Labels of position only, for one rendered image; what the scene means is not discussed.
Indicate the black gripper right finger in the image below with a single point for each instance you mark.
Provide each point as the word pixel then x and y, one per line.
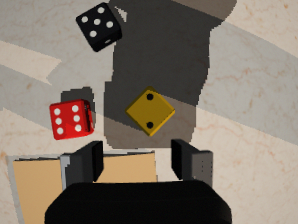
pixel 190 163

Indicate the black die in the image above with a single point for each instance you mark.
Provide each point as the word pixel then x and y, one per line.
pixel 99 26

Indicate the red die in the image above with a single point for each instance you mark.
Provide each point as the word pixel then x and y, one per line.
pixel 71 119

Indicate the tan square mat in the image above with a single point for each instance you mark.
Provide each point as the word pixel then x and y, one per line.
pixel 39 181

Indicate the yellow die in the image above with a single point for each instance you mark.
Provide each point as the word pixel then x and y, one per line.
pixel 149 111

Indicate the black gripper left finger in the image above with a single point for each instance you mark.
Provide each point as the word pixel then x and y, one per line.
pixel 84 165

